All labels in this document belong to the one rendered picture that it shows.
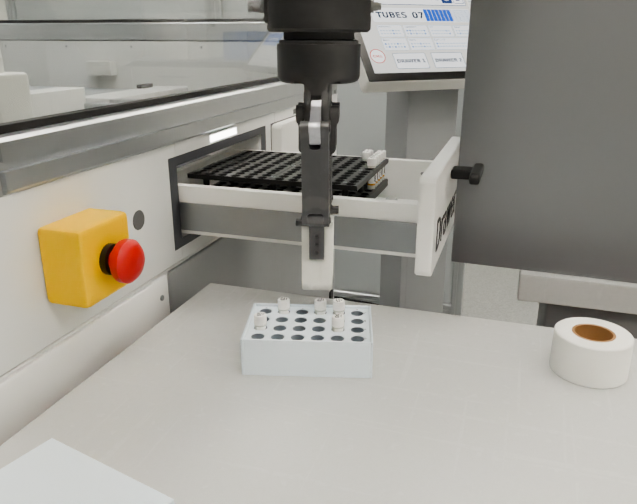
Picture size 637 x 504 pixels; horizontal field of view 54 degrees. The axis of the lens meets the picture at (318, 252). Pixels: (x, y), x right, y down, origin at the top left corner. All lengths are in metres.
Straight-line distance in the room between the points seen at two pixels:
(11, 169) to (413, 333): 0.42
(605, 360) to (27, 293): 0.51
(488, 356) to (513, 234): 0.27
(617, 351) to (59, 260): 0.50
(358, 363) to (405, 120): 1.19
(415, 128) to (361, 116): 0.73
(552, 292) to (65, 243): 0.62
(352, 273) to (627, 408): 2.06
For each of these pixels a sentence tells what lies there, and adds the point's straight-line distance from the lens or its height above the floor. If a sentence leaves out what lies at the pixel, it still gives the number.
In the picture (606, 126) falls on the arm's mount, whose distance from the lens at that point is 0.86.
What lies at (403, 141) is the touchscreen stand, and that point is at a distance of 1.73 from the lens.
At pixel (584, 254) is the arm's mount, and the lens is 0.89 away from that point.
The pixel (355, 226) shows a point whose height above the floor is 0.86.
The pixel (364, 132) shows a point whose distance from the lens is 2.44.
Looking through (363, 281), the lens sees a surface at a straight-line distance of 2.60.
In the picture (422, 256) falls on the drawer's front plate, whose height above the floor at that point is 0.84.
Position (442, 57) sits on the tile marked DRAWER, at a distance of 1.66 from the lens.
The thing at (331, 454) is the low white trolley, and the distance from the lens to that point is 0.51.
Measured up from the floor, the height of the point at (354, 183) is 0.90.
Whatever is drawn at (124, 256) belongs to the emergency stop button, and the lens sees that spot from 0.57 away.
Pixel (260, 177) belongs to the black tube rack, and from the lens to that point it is 0.78.
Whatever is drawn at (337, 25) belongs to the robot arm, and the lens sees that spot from 0.54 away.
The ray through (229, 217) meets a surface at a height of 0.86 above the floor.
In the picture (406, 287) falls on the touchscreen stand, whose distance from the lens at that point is 1.84.
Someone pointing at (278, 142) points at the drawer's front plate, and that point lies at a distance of 1.03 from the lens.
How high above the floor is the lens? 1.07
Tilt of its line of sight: 19 degrees down
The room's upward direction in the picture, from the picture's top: straight up
